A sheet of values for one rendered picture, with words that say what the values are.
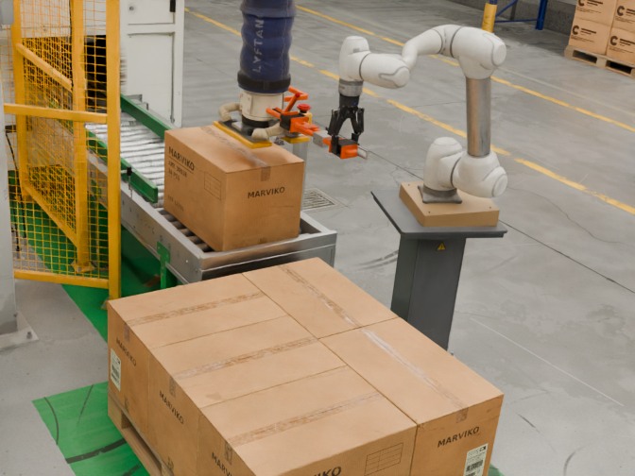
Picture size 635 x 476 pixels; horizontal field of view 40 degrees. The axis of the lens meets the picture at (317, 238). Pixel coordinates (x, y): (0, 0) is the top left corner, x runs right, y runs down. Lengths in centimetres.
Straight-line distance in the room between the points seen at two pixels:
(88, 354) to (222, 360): 119
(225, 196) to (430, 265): 101
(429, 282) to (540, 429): 81
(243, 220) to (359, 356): 94
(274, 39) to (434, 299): 144
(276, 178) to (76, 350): 125
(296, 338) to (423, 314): 103
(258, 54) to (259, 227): 78
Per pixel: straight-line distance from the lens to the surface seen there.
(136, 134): 552
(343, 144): 334
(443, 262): 413
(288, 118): 359
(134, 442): 367
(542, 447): 397
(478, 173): 383
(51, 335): 442
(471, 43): 357
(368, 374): 319
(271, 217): 397
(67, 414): 388
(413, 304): 418
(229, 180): 378
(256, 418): 292
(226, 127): 388
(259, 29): 367
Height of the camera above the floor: 226
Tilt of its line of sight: 24 degrees down
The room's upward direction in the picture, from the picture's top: 5 degrees clockwise
